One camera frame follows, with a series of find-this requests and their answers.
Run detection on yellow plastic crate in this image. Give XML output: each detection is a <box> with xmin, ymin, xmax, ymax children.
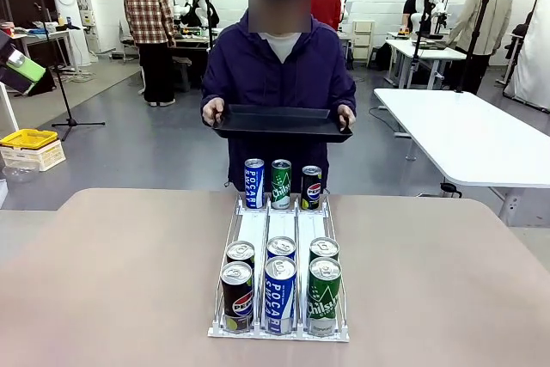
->
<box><xmin>0</xmin><ymin>128</ymin><xmax>59</xmax><ymax>150</ymax></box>

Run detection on person in purple jacket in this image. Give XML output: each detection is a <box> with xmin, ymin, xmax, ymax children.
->
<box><xmin>200</xmin><ymin>0</ymin><xmax>358</xmax><ymax>192</ymax></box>

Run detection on white plastic crate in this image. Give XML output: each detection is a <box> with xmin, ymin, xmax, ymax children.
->
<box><xmin>0</xmin><ymin>139</ymin><xmax>67</xmax><ymax>173</ymax></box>

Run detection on blue Pocari Sweat can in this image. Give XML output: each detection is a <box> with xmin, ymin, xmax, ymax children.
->
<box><xmin>263</xmin><ymin>256</ymin><xmax>298</xmax><ymax>336</ymax></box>
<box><xmin>266</xmin><ymin>235</ymin><xmax>297</xmax><ymax>261</ymax></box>
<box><xmin>243</xmin><ymin>158</ymin><xmax>266</xmax><ymax>210</ymax></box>

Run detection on white black humanoid robot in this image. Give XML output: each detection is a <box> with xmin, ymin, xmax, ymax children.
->
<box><xmin>179</xmin><ymin>0</ymin><xmax>220</xmax><ymax>28</ymax></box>

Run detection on person's left forearm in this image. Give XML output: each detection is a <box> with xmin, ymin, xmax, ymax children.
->
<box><xmin>331</xmin><ymin>68</ymin><xmax>358</xmax><ymax>111</ymax></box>

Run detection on large white table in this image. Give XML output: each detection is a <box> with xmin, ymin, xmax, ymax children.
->
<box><xmin>372</xmin><ymin>88</ymin><xmax>550</xmax><ymax>227</ymax></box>

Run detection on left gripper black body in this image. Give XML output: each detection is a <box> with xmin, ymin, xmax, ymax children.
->
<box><xmin>0</xmin><ymin>29</ymin><xmax>21</xmax><ymax>93</ymax></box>

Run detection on green Chilsung cider can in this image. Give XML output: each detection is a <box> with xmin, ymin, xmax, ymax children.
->
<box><xmin>271</xmin><ymin>158</ymin><xmax>293</xmax><ymax>211</ymax></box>
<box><xmin>307</xmin><ymin>256</ymin><xmax>343</xmax><ymax>335</ymax></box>
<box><xmin>309</xmin><ymin>236</ymin><xmax>340</xmax><ymax>263</ymax></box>

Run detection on black Pepsi can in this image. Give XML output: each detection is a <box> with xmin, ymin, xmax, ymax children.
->
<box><xmin>219</xmin><ymin>260</ymin><xmax>254</xmax><ymax>333</ymax></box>
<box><xmin>301</xmin><ymin>165</ymin><xmax>322</xmax><ymax>211</ymax></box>
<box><xmin>225</xmin><ymin>241</ymin><xmax>256</xmax><ymax>272</ymax></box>

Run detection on person's right forearm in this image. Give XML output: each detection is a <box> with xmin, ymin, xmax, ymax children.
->
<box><xmin>200</xmin><ymin>68</ymin><xmax>229</xmax><ymax>106</ymax></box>

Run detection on person's left hand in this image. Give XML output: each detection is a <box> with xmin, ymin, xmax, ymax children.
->
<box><xmin>337</xmin><ymin>104</ymin><xmax>357</xmax><ymax>132</ymax></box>

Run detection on person in black top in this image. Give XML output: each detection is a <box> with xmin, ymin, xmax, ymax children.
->
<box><xmin>402</xmin><ymin>0</ymin><xmax>436</xmax><ymax>34</ymax></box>

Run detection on man in beige jacket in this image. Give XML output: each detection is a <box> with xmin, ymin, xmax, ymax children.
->
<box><xmin>446</xmin><ymin>0</ymin><xmax>514</xmax><ymax>95</ymax></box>

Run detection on small white work table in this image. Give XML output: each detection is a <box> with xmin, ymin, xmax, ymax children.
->
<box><xmin>385</xmin><ymin>38</ymin><xmax>468</xmax><ymax>89</ymax></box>

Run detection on white drawer unit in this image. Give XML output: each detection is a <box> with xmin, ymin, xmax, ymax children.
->
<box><xmin>351</xmin><ymin>19</ymin><xmax>376</xmax><ymax>61</ymax></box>

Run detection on man in plaid shirt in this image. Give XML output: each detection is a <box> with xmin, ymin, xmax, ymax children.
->
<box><xmin>123</xmin><ymin>0</ymin><xmax>177</xmax><ymax>107</ymax></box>

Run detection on black tripod stand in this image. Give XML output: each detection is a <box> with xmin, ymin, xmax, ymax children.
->
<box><xmin>33</xmin><ymin>1</ymin><xmax>107</xmax><ymax>143</ymax></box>

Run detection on white can dispenser rack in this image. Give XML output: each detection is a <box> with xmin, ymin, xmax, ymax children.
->
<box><xmin>207</xmin><ymin>188</ymin><xmax>350</xmax><ymax>344</ymax></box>

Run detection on black camera stand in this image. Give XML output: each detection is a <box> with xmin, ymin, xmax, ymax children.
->
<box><xmin>410</xmin><ymin>0</ymin><xmax>434</xmax><ymax>89</ymax></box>
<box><xmin>455</xmin><ymin>0</ymin><xmax>496</xmax><ymax>94</ymax></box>

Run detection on black plastic serving tray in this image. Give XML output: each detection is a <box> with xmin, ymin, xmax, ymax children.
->
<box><xmin>211</xmin><ymin>103</ymin><xmax>354</xmax><ymax>144</ymax></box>

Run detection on white hanging curtain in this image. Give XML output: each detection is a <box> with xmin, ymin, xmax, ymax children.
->
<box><xmin>503</xmin><ymin>0</ymin><xmax>550</xmax><ymax>111</ymax></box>

